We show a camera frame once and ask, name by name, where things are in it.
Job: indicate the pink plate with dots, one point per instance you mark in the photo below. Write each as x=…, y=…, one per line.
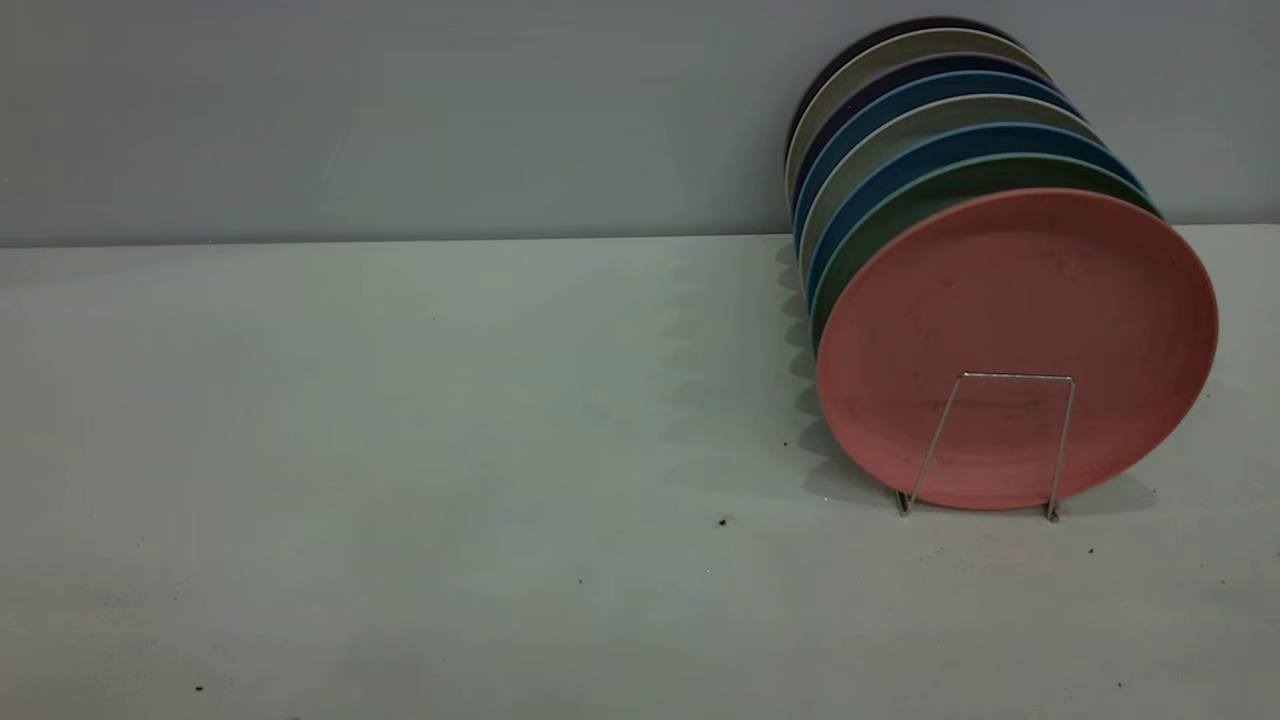
x=1020, y=330

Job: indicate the beige plate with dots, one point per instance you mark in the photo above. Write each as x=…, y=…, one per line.
x=985, y=108
x=930, y=40

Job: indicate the blue plate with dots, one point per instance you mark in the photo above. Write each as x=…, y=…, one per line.
x=900, y=170
x=950, y=83

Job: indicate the green plate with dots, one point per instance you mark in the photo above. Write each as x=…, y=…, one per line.
x=900, y=215

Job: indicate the dark purple plate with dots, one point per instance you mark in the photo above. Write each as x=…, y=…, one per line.
x=930, y=63
x=900, y=26

